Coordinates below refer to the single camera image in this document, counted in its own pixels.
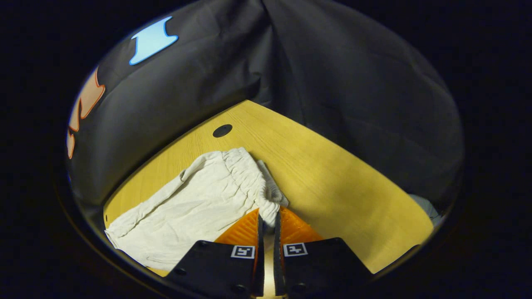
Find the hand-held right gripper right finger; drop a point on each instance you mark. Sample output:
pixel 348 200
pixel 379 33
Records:
pixel 278 265

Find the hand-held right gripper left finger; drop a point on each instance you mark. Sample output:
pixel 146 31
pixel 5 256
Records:
pixel 260 265

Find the cream white jeans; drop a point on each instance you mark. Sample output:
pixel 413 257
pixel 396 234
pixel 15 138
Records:
pixel 195 207

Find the black backdrop cloth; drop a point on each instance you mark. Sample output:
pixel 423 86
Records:
pixel 332 83

